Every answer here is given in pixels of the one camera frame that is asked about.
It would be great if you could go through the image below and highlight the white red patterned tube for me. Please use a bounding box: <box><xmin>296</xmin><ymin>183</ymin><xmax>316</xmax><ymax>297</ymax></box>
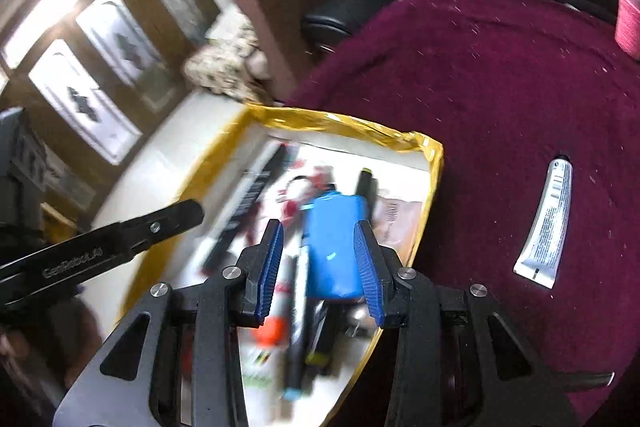
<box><xmin>278</xmin><ymin>166</ymin><xmax>334</xmax><ymax>223</ymax></box>

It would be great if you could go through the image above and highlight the black marker yellow cap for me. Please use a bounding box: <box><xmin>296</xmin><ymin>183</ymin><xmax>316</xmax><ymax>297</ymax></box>
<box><xmin>304</xmin><ymin>168</ymin><xmax>373</xmax><ymax>373</ymax></box>

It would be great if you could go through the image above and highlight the silver ointment tube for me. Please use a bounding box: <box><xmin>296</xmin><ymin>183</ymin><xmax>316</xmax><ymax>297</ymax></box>
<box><xmin>513</xmin><ymin>155</ymin><xmax>573</xmax><ymax>289</ymax></box>

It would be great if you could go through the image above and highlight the person's left hand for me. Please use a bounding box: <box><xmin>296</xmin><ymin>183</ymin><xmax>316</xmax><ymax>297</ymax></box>
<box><xmin>1</xmin><ymin>296</ymin><xmax>102</xmax><ymax>417</ymax></box>

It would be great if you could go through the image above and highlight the black marker blue cap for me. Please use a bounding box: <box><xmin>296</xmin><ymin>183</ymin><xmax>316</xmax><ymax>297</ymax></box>
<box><xmin>283</xmin><ymin>246</ymin><xmax>309</xmax><ymax>402</ymax></box>

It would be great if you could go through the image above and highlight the maroon velvet table cloth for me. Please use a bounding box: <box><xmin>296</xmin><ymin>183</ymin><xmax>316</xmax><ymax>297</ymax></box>
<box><xmin>284</xmin><ymin>0</ymin><xmax>640</xmax><ymax>427</ymax></box>

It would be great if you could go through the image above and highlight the pink yarn cone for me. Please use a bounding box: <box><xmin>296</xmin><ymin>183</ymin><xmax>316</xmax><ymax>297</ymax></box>
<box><xmin>614</xmin><ymin>0</ymin><xmax>640</xmax><ymax>61</ymax></box>

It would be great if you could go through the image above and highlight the white glue bottle orange cap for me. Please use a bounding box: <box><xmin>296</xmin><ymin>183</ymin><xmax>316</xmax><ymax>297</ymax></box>
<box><xmin>243</xmin><ymin>281</ymin><xmax>292</xmax><ymax>393</ymax></box>

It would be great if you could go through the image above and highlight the brown armchair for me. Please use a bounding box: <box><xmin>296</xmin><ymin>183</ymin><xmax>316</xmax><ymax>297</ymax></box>
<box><xmin>228</xmin><ymin>0</ymin><xmax>362</xmax><ymax>96</ymax></box>

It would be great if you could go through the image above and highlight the floral patterned blanket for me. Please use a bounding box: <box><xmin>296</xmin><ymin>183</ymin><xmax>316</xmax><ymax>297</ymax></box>
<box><xmin>182</xmin><ymin>5</ymin><xmax>273</xmax><ymax>105</ymax></box>

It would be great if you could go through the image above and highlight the wooden glass panel door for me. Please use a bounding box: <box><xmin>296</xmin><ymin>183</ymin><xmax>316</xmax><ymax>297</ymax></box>
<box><xmin>1</xmin><ymin>0</ymin><xmax>219</xmax><ymax>222</ymax></box>

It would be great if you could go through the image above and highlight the yellow taped white box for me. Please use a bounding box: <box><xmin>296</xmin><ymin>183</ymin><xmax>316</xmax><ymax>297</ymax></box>
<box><xmin>119</xmin><ymin>102</ymin><xmax>445</xmax><ymax>427</ymax></box>

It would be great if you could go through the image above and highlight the blue battery pack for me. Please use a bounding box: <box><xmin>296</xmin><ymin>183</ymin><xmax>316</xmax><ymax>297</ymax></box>
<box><xmin>304</xmin><ymin>191</ymin><xmax>368</xmax><ymax>301</ymax></box>

